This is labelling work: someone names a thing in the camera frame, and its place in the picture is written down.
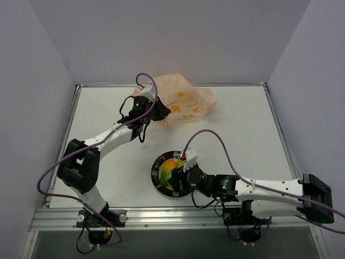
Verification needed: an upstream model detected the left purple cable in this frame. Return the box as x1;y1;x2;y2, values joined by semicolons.
36;72;160;202

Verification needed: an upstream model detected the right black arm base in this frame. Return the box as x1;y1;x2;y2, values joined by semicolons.
222;207;272;246

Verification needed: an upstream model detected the purple cable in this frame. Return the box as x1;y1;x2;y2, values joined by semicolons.
36;72;160;202
183;129;345;234

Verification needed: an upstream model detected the fake green apple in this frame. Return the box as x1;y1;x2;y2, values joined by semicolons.
176;158;185;168

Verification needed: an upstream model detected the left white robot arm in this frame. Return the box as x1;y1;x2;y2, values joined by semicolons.
57;96;171;226

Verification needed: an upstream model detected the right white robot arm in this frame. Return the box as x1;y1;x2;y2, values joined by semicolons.
168;165;334;224

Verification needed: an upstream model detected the fake mango orange green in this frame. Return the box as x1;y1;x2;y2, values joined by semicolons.
160;160;176;186

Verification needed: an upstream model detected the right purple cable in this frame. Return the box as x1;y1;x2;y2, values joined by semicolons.
183;129;345;234

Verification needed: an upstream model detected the dark rimmed beige plate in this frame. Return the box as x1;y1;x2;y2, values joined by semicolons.
151;151;192;199

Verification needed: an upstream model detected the orange translucent plastic bag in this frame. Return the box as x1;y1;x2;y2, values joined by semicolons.
134;73;218;127

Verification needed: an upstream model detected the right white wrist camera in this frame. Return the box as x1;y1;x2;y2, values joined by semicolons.
181;148;197;172

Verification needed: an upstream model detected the aluminium front rail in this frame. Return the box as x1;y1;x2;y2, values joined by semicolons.
29;205;322;231

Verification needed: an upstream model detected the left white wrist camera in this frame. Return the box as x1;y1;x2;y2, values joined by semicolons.
140;83;156;102

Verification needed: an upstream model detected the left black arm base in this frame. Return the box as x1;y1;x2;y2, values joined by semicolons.
76;208;127;246

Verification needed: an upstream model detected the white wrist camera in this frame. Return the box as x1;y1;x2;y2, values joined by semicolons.
140;83;156;102
181;148;197;172

